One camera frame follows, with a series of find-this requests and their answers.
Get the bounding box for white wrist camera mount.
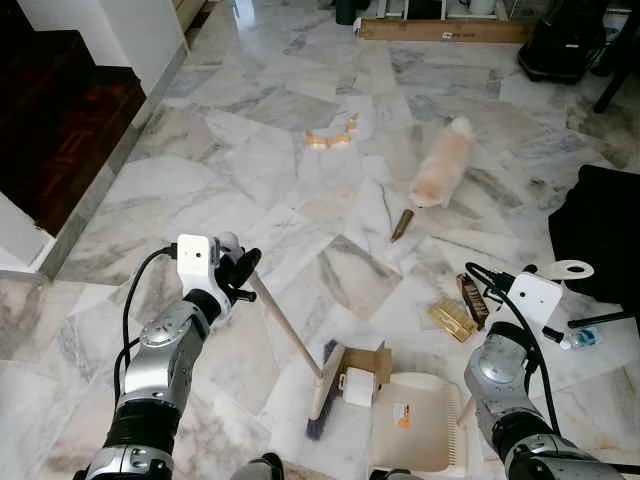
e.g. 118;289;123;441
497;271;564;347
176;235;220;294

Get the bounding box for small brown stick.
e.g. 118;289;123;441
390;208;416;243

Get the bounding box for long flat cardboard box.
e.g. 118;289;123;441
359;15;537;44

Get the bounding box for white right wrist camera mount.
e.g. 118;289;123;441
497;271;564;347

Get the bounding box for grey robot leg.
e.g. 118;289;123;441
368;465;422;480
232;452;287;480

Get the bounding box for golden snack wrapper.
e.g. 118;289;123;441
429;298;479;344

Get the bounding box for grey robot right leg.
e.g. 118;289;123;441
368;465;422;480

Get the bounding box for grey robot left leg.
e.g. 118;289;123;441
232;452;287;480

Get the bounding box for brown cardboard piece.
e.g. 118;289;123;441
340;343;393;391

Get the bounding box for dark wooden staircase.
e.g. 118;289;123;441
0;0;147;237

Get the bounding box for black furniture leg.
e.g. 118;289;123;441
594;38;640;114

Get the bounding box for dark brown chocolate wrapper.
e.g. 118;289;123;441
457;273;491;330

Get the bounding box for small clear water bottle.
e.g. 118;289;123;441
560;327;600;352

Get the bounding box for wooden broom with dark bristles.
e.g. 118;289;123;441
218;232;348;443

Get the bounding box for fluffy cream dog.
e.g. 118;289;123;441
410;115;477;209

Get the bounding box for black bag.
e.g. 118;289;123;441
517;0;627;85

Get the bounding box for beige dustpan with wooden handle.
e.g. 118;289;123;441
370;258;595;473

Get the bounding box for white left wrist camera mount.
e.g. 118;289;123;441
176;235;220;294

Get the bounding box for white paper roll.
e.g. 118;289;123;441
340;368;377;409

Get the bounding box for black fabric chair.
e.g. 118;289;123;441
548;165;640;332

